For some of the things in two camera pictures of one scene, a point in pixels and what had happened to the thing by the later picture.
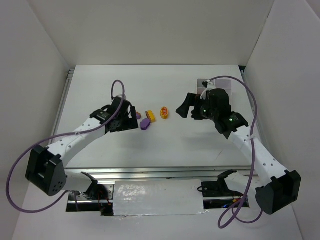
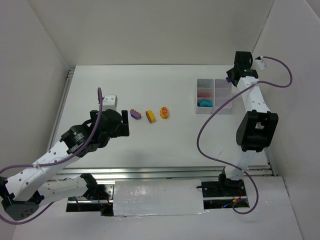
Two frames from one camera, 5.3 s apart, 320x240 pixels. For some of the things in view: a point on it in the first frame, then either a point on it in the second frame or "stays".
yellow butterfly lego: x=164 y=112 stays
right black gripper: x=196 y=110 → x=231 y=75
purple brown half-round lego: x=138 y=115 stays
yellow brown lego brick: x=150 y=116 stays
